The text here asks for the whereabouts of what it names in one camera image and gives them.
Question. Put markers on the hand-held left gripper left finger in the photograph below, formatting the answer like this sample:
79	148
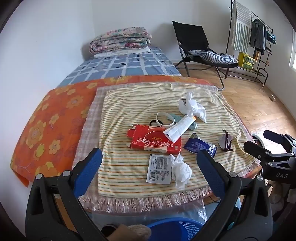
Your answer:
89	166

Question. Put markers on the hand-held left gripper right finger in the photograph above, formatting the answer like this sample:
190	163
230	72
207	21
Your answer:
211	171

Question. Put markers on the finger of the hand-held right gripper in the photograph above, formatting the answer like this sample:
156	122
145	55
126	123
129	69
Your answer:
277	138
259	149

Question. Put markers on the white tissue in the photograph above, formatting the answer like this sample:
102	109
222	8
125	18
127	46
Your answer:
182	172

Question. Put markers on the white printed sachet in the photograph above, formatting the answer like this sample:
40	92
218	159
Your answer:
159	169

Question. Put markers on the white squeeze tube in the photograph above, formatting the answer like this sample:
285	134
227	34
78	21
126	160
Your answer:
178	128

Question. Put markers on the blue plastic mesh basket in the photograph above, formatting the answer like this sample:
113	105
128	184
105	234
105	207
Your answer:
175	229

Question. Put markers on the white plastic wrapper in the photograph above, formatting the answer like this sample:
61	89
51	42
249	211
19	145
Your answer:
192	105

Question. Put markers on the white round object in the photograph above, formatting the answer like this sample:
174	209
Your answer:
257	139

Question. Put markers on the blue foil wrapper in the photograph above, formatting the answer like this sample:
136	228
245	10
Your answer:
196	146

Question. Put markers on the crumpled dark maroon wrapper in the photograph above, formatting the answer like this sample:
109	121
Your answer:
225	141

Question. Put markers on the yellow striped towel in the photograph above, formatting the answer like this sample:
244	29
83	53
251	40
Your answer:
129	166

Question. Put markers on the orange floral sheet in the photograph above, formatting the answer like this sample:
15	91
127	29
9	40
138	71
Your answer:
50	120

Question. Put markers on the teal plastic item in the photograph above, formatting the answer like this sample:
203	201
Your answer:
177	117

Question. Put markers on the red cardboard box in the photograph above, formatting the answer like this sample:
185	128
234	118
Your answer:
150	140

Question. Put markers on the black clothes rack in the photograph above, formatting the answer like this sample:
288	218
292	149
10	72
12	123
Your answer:
261	69

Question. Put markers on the white wristband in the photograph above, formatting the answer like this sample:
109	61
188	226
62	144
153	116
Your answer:
158	119

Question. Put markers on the brown plush slipper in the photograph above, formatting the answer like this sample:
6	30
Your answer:
131	233

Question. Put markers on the yellow plastic crate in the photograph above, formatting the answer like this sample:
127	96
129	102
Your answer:
246	61

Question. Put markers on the teal hanging garment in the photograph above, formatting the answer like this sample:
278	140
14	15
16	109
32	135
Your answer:
271	38

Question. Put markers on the striped cloth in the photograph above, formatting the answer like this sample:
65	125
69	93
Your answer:
215	58

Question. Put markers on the dark hanging jacket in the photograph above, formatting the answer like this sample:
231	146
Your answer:
257	37

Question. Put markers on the white pillow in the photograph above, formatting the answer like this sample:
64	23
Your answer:
108	55

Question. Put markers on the striped hanging towel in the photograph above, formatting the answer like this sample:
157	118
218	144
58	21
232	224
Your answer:
241	30

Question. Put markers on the folded floral quilt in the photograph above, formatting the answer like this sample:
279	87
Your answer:
120	40

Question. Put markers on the black folding chair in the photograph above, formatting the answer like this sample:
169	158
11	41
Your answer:
192	37

